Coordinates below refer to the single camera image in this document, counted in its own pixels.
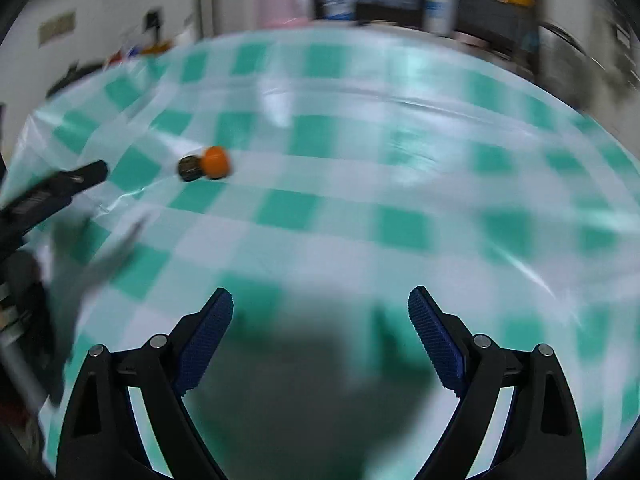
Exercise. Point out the white bottle with blue cap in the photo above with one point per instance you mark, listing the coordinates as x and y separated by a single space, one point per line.
440 2

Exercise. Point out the green white checked tablecloth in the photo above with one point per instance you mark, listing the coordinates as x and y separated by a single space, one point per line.
350 185

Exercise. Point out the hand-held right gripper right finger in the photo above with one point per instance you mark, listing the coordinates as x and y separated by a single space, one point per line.
440 345

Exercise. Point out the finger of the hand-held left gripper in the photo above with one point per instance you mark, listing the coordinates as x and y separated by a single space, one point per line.
112 257
75 178

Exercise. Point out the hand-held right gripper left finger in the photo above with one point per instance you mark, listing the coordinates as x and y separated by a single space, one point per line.
205 345

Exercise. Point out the white tub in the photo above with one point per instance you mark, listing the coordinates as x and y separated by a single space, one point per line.
340 7

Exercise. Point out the orange mandarin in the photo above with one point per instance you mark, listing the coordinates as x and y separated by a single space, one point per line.
216 162

